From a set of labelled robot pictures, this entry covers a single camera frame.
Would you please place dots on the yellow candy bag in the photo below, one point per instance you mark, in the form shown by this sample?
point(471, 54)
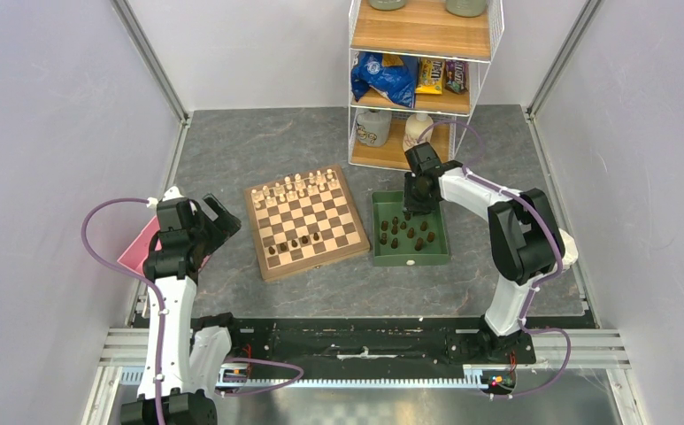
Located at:
point(430, 76)

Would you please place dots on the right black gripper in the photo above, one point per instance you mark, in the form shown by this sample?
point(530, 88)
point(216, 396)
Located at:
point(411, 204)

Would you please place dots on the wooden chess board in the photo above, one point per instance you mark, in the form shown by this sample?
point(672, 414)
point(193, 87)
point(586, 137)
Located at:
point(284, 210)

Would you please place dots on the brown candy bag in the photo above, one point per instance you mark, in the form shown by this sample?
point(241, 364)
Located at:
point(456, 76)

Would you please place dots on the wire shelf with wood boards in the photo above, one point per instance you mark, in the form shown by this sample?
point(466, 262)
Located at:
point(422, 29)

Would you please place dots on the green glass jar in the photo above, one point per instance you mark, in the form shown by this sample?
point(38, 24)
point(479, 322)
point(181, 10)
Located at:
point(466, 8)
point(387, 5)

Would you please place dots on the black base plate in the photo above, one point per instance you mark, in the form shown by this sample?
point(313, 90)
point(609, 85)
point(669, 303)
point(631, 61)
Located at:
point(451, 340)

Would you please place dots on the green tray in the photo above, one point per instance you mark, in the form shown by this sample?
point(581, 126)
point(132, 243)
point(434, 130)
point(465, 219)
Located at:
point(403, 239)

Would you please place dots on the aluminium rail frame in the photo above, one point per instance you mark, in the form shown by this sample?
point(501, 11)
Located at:
point(578, 349)

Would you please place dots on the cream patterned bottle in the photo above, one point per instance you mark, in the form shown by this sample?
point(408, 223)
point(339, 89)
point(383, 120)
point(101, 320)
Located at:
point(417, 130)

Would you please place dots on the pink box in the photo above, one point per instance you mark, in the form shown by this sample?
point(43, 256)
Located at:
point(136, 252)

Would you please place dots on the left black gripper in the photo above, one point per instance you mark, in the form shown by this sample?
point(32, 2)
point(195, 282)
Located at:
point(222, 227)

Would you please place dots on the blue snack bag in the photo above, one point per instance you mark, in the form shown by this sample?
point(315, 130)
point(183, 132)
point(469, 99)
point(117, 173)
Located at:
point(393, 76)

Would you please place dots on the green glass jar left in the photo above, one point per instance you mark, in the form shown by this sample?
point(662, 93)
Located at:
point(387, 5)

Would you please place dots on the green glass jar right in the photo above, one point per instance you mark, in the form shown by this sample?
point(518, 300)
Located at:
point(466, 8)

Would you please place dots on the white paper roll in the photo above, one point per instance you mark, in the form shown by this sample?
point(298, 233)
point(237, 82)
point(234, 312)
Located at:
point(571, 254)

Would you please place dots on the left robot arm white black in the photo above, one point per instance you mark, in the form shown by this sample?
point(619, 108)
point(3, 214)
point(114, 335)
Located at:
point(182, 363)

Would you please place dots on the clear patterned jug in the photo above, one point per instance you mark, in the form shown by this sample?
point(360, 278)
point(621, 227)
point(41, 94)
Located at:
point(373, 127)

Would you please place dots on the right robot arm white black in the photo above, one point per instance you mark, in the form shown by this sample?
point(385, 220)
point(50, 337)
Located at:
point(527, 246)

